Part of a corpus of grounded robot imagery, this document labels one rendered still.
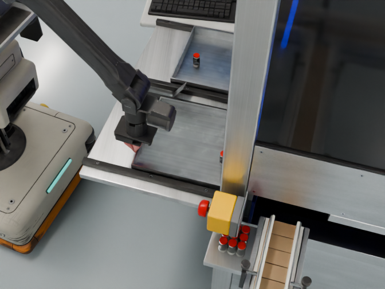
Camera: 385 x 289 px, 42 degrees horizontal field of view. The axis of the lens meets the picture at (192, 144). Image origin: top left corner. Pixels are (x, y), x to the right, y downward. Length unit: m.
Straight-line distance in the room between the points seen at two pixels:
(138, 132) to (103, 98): 1.51
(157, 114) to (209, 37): 0.61
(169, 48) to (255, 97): 0.82
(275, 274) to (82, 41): 0.67
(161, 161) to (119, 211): 0.98
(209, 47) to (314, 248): 0.76
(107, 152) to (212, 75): 0.43
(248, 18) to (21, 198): 1.52
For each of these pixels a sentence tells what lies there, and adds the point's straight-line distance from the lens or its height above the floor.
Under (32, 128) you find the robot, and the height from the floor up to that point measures 0.28.
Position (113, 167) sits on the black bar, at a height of 0.90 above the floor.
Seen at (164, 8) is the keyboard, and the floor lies 0.83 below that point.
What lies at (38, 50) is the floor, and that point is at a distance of 3.15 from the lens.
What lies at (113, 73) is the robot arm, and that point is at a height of 1.23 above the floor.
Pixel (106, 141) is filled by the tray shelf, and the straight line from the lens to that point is 1.46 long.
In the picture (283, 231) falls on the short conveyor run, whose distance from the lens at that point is 1.25.
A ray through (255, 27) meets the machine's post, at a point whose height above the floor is 1.50.
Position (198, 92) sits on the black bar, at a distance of 1.54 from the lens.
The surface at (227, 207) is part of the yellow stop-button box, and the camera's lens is 1.15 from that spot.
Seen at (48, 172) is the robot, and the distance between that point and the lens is 2.19.
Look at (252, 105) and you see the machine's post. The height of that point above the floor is 1.32.
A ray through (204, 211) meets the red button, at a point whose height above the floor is 1.01.
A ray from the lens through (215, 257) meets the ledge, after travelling 1.26.
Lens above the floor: 2.02
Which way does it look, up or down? 53 degrees down
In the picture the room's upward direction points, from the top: straight up
